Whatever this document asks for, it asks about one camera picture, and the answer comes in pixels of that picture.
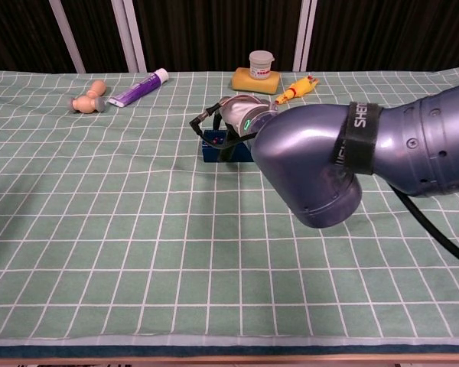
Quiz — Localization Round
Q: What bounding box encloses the wooden toy hammer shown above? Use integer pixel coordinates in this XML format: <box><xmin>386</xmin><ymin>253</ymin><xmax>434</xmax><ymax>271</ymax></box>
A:
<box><xmin>69</xmin><ymin>80</ymin><xmax>108</xmax><ymax>115</ymax></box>

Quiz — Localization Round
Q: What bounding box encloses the white plastic cup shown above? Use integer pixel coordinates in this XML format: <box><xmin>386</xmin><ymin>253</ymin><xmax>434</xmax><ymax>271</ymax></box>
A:
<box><xmin>248</xmin><ymin>50</ymin><xmax>276</xmax><ymax>80</ymax></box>

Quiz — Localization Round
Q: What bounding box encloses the black velcro strap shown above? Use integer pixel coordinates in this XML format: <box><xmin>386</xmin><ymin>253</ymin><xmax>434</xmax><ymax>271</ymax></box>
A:
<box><xmin>330</xmin><ymin>100</ymin><xmax>384</xmax><ymax>176</ymax></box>

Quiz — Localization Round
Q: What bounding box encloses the purple white toothpaste tube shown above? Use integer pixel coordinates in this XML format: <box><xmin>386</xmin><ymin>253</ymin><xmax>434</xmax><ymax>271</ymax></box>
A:
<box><xmin>107</xmin><ymin>68</ymin><xmax>171</xmax><ymax>109</ymax></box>

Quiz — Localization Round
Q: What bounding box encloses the dark blue under cloth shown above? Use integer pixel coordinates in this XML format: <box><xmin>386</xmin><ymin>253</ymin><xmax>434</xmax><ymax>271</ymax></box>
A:
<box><xmin>0</xmin><ymin>344</ymin><xmax>459</xmax><ymax>359</ymax></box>

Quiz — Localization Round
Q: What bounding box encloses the dark pleated curtain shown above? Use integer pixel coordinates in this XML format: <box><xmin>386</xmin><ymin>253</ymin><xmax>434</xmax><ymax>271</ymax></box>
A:
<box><xmin>0</xmin><ymin>0</ymin><xmax>459</xmax><ymax>74</ymax></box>

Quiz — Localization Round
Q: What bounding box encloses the yellow sponge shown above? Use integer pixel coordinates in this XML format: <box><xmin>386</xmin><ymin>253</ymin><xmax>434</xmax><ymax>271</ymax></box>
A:
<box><xmin>230</xmin><ymin>67</ymin><xmax>282</xmax><ymax>95</ymax></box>

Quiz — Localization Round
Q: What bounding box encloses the green white grid tablecloth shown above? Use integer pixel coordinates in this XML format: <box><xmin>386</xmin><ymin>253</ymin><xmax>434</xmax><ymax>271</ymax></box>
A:
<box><xmin>0</xmin><ymin>67</ymin><xmax>459</xmax><ymax>347</ymax></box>

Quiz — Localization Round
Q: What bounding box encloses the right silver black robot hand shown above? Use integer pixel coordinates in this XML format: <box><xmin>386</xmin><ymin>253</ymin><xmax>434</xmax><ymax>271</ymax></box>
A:
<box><xmin>213</xmin><ymin>94</ymin><xmax>279</xmax><ymax>162</ymax></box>

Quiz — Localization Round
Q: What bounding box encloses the white frame post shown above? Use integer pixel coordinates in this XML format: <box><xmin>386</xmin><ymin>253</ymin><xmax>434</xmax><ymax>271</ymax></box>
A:
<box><xmin>48</xmin><ymin>0</ymin><xmax>87</xmax><ymax>74</ymax></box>
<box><xmin>110</xmin><ymin>0</ymin><xmax>148</xmax><ymax>74</ymax></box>
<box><xmin>291</xmin><ymin>0</ymin><xmax>319</xmax><ymax>73</ymax></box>

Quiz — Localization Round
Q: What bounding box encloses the blue glasses case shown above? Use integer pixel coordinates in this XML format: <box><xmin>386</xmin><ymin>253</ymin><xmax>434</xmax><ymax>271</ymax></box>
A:
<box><xmin>200</xmin><ymin>129</ymin><xmax>256</xmax><ymax>164</ymax></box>

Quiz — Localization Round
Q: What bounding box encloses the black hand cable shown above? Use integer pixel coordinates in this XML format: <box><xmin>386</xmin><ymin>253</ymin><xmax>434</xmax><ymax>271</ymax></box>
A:
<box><xmin>189</xmin><ymin>106</ymin><xmax>459</xmax><ymax>271</ymax></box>

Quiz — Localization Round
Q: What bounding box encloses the yellow rubber chicken toy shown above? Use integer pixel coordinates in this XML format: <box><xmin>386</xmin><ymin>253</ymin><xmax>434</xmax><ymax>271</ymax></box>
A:
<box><xmin>273</xmin><ymin>74</ymin><xmax>321</xmax><ymax>106</ymax></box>

